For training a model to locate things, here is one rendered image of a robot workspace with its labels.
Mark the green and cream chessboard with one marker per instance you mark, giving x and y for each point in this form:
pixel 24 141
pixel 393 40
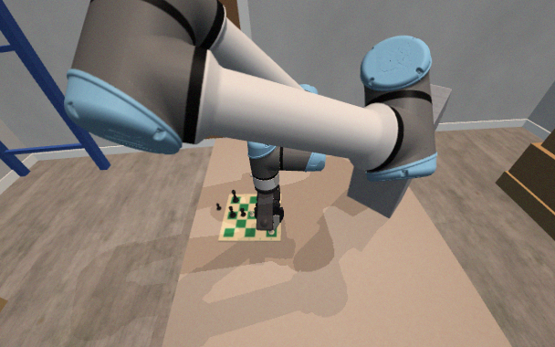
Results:
pixel 244 229

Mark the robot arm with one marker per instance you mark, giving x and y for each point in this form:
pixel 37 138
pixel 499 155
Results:
pixel 129 83

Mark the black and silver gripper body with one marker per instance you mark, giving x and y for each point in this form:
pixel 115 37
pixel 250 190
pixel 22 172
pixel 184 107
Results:
pixel 276 201

